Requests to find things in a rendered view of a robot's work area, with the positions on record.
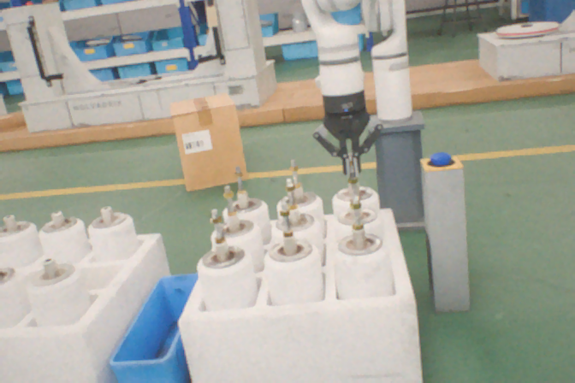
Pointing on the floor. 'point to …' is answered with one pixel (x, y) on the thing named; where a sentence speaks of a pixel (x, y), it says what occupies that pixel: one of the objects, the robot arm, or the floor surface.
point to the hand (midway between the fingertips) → (351, 166)
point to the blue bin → (157, 336)
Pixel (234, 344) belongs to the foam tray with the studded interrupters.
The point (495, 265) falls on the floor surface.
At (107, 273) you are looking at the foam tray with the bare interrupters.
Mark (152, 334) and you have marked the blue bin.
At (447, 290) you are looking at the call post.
